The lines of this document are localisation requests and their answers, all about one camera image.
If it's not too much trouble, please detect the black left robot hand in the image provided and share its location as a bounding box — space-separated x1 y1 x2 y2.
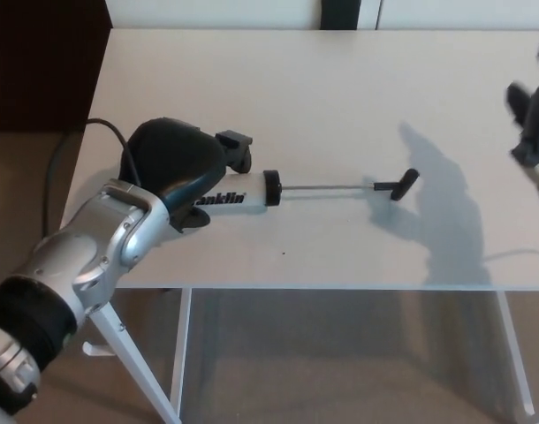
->
118 117 254 233

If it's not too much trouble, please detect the white air pump black handle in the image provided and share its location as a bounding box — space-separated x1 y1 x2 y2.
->
192 169 421 216

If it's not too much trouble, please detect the white desk with metal legs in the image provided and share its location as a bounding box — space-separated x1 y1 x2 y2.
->
59 28 539 424

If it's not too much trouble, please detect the white cabinet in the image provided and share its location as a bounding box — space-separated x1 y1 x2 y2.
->
108 0 539 32

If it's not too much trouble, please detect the black rectangular panel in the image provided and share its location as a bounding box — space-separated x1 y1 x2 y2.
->
320 0 362 31

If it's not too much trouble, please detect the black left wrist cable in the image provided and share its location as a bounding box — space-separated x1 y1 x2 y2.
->
42 117 140 239

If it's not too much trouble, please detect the dark brown wall panel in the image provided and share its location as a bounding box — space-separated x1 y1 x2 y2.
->
0 0 114 133

